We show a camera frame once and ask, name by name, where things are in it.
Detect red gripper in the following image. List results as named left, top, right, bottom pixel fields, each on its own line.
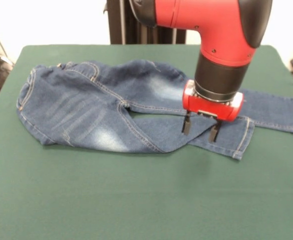
left=180, top=79, right=245, bottom=143

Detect blue denim jeans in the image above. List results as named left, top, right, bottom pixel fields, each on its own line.
left=16, top=59, right=293, bottom=161

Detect dark green table cloth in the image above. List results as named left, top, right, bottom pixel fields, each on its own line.
left=0, top=44, right=293, bottom=240

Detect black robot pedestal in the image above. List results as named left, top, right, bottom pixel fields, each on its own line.
left=103, top=0, right=188, bottom=45

